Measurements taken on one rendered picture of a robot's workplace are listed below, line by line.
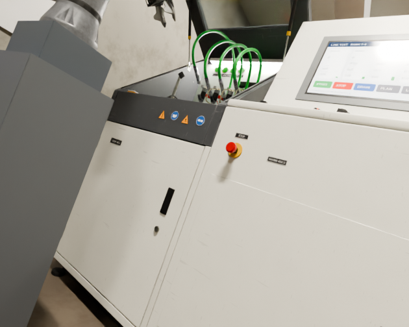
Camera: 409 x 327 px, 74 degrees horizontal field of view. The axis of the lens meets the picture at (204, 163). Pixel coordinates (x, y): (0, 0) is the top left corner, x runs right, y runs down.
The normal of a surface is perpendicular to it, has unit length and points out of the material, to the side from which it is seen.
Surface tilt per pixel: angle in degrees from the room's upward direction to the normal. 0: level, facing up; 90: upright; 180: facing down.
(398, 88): 76
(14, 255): 90
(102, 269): 90
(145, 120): 90
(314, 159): 90
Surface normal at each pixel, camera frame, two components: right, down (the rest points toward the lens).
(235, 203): -0.54, -0.25
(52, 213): 0.82, 0.26
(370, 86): -0.44, -0.46
